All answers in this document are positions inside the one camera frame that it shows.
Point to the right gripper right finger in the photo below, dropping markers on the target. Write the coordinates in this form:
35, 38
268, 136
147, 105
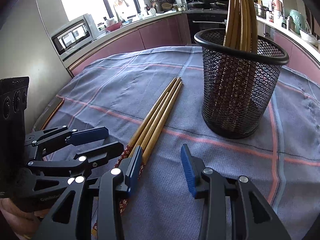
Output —
252, 216

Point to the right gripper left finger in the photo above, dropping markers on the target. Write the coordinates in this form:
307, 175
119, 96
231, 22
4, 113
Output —
70, 217

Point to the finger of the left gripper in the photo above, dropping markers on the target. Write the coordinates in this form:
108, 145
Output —
47, 141
81, 163

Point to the left hand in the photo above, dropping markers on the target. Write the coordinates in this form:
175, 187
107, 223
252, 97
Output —
23, 224

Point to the plaid grey tablecloth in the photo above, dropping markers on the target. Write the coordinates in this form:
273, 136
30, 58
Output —
281, 157

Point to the white microwave oven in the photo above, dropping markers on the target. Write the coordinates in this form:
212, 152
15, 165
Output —
75, 35

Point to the pink bowl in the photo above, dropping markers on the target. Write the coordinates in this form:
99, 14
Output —
114, 27

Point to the black mesh utensil cup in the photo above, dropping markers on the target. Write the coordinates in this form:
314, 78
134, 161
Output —
237, 85

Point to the black built-in oven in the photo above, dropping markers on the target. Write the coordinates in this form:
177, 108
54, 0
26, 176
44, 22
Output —
206, 14

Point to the steel pot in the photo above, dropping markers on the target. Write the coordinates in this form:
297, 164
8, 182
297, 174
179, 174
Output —
261, 10

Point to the black camera box left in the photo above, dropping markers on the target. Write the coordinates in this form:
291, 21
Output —
13, 104

